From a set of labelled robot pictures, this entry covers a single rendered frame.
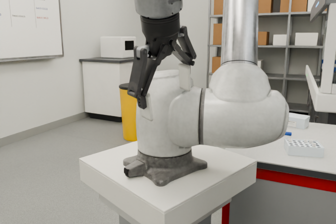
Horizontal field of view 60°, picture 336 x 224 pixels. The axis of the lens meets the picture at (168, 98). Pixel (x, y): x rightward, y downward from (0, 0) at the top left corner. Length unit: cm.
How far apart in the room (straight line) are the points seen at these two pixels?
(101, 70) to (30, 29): 105
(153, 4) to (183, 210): 45
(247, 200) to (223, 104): 57
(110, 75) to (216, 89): 349
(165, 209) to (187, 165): 18
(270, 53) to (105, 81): 274
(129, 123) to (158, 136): 269
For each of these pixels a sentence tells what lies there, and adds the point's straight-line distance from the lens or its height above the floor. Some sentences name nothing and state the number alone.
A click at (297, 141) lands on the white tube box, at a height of 80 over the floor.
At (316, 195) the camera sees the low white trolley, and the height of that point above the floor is 66.
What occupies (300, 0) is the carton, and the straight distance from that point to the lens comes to 473.
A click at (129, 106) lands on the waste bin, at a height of 43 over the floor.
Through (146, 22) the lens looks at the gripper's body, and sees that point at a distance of 55.
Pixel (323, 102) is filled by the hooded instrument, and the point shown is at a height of 86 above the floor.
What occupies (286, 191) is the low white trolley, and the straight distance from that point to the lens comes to 117.
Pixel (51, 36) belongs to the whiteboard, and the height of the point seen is 121.
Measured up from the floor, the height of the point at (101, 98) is 33.
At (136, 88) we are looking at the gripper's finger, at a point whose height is 110.
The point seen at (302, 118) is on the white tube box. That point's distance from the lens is 156.
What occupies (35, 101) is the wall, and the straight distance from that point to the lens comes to 399.
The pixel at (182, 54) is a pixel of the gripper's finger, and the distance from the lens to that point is 64.
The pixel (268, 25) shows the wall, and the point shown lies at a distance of 520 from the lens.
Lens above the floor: 119
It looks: 12 degrees down
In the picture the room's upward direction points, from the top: straight up
